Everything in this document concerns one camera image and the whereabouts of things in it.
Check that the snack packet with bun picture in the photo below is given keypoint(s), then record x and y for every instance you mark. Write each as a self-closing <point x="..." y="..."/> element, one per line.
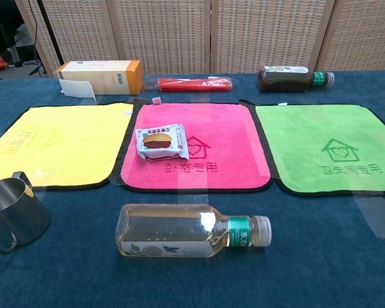
<point x="160" y="142"/>

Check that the pink microfibre cloth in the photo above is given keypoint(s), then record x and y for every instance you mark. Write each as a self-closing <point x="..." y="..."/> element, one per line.
<point x="231" y="128"/>

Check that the yellow microfibre cloth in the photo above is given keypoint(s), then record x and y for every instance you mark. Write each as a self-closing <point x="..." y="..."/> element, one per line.
<point x="83" y="160"/>

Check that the green microfibre cloth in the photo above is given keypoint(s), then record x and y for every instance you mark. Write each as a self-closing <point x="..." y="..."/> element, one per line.
<point x="301" y="134"/>

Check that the clear adhesive tape strip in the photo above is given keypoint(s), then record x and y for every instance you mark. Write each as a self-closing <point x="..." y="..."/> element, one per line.
<point x="377" y="215"/>
<point x="192" y="195"/>
<point x="40" y="192"/>

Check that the red roll in plastic wrap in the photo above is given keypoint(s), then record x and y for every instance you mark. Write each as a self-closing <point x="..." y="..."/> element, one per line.
<point x="192" y="84"/>

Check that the clear bottle of pale tea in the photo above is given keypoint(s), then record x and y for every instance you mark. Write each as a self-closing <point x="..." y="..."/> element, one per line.
<point x="167" y="231"/>

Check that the bottle of dark tea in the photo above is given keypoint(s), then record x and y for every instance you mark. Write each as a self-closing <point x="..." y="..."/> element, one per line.
<point x="282" y="81"/>

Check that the beige and orange carton box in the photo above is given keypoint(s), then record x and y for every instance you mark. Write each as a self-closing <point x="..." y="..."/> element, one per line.
<point x="99" y="75"/>

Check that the wooden lattice screen panel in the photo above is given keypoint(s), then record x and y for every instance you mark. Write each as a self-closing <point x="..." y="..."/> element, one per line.
<point x="77" y="32"/>
<point x="269" y="32"/>
<point x="163" y="32"/>
<point x="362" y="32"/>

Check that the blue tablecloth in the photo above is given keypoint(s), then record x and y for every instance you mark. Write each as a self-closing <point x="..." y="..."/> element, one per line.
<point x="308" y="263"/>

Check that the black stand pole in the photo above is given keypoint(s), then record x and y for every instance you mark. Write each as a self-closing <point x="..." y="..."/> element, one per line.
<point x="50" y="32"/>

